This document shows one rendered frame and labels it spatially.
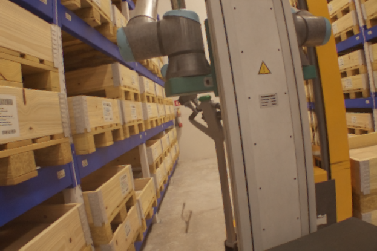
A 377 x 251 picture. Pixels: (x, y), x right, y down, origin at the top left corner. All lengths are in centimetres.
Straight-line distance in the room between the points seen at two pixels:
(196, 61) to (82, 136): 88
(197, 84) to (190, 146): 648
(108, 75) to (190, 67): 159
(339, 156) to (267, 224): 82
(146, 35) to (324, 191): 128
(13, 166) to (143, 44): 64
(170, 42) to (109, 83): 152
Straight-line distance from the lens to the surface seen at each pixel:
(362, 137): 270
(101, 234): 175
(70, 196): 158
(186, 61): 102
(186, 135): 743
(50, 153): 137
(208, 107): 170
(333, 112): 171
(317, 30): 137
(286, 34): 110
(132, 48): 109
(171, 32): 106
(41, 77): 138
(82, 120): 164
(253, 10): 107
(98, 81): 256
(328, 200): 174
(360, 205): 188
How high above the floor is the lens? 135
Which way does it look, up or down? 1 degrees down
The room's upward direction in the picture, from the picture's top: 8 degrees counter-clockwise
